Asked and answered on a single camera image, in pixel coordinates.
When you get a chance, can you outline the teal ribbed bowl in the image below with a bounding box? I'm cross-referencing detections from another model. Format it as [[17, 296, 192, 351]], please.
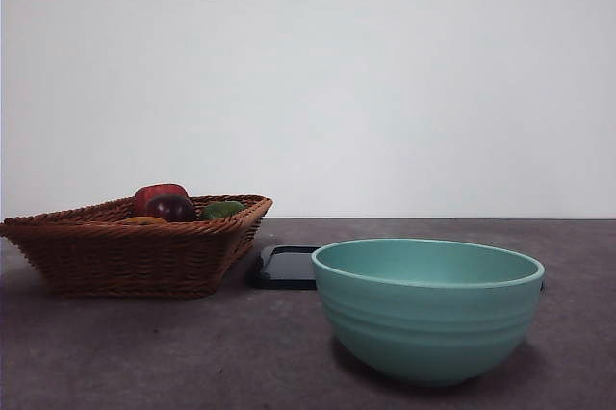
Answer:
[[310, 238, 547, 388]]

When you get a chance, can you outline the green lime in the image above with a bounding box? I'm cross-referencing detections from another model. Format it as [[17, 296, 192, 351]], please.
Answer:
[[199, 200, 246, 222]]

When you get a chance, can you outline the dark green rectangular tray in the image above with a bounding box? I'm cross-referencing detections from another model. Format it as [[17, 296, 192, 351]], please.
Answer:
[[245, 244, 547, 293]]

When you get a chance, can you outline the dark purple plum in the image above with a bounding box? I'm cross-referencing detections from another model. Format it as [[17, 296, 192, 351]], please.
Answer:
[[145, 193, 197, 223]]

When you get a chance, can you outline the red apple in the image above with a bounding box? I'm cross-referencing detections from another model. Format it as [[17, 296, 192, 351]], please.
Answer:
[[133, 183, 190, 218]]

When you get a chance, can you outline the brown wicker basket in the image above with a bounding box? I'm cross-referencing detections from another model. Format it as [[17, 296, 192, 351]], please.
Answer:
[[0, 193, 274, 300]]

